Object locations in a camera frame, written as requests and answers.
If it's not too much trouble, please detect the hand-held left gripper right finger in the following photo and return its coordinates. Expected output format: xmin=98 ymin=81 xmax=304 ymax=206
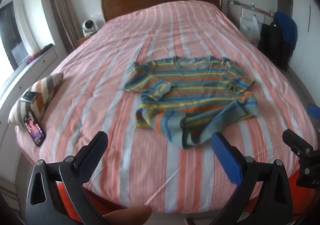
xmin=211 ymin=132 xmax=293 ymax=225

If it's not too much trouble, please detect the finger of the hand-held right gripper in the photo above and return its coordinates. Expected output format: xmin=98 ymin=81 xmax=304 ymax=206
xmin=307 ymin=104 xmax=320 ymax=122
xmin=282 ymin=129 xmax=320 ymax=188

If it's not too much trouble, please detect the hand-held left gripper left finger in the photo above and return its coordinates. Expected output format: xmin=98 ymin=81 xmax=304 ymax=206
xmin=25 ymin=131 xmax=108 ymax=225

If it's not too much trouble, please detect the striped knit sweater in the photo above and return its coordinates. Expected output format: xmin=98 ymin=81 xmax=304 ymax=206
xmin=122 ymin=55 xmax=258 ymax=150

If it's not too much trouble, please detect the person's left hand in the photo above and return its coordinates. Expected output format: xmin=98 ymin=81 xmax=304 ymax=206
xmin=104 ymin=206 xmax=153 ymax=225

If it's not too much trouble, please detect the red-orange cloth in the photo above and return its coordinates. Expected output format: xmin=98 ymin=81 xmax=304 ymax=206
xmin=55 ymin=172 xmax=320 ymax=218

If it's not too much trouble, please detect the smartphone with lit screen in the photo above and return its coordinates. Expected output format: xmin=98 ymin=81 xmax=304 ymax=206
xmin=23 ymin=111 xmax=46 ymax=147

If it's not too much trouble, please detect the striped pillow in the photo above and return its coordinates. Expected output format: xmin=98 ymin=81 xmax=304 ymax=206
xmin=8 ymin=72 xmax=64 ymax=129

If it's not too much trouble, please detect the bed with pink striped sheet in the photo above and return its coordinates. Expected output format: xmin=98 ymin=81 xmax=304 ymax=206
xmin=15 ymin=0 xmax=318 ymax=213

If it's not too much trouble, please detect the silver smartphone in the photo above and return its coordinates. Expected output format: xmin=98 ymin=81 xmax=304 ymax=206
xmin=20 ymin=91 xmax=40 ymax=103

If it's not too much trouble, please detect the black garment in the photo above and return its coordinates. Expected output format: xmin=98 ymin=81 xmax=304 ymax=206
xmin=257 ymin=19 xmax=294 ymax=70

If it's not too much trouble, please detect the blue garment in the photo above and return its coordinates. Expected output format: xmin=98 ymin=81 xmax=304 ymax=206
xmin=274 ymin=12 xmax=298 ymax=48

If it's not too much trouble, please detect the white plastic bag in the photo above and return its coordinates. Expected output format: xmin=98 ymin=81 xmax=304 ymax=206
xmin=240 ymin=15 xmax=259 ymax=42

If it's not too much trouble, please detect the brown wooden panel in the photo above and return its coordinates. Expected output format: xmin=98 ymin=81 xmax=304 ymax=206
xmin=277 ymin=0 xmax=293 ymax=15

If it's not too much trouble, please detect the wooden nightstand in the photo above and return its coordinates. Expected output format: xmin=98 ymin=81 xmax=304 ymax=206
xmin=77 ymin=35 xmax=94 ymax=45

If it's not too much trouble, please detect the white board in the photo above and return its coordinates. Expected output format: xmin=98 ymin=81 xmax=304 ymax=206
xmin=241 ymin=7 xmax=258 ymax=19

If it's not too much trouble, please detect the window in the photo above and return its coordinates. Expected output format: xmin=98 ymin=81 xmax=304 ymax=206
xmin=0 ymin=1 xmax=32 ymax=70

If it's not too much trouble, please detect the white sheer curtain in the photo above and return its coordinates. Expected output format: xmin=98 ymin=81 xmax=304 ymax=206
xmin=14 ymin=0 xmax=53 ymax=50

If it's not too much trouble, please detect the brown curtain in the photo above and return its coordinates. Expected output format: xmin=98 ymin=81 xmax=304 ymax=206
xmin=47 ymin=0 xmax=82 ymax=54

